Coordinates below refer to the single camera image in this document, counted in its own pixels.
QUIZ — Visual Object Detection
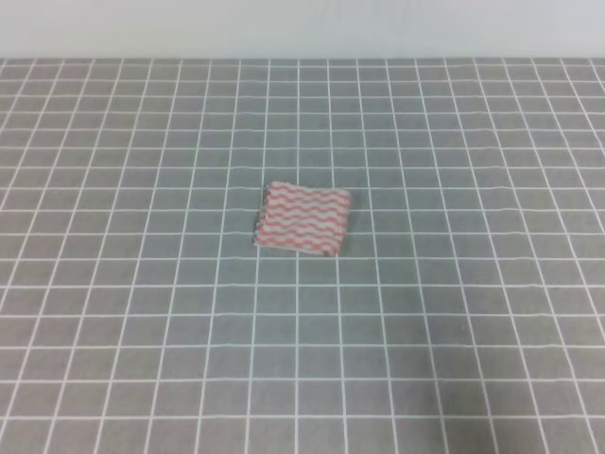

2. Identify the pink wavy striped towel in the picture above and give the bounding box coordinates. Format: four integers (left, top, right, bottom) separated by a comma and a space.
253, 182, 352, 256

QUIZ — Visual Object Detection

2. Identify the grey checked tablecloth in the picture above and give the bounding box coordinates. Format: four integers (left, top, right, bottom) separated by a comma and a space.
1, 59, 604, 453

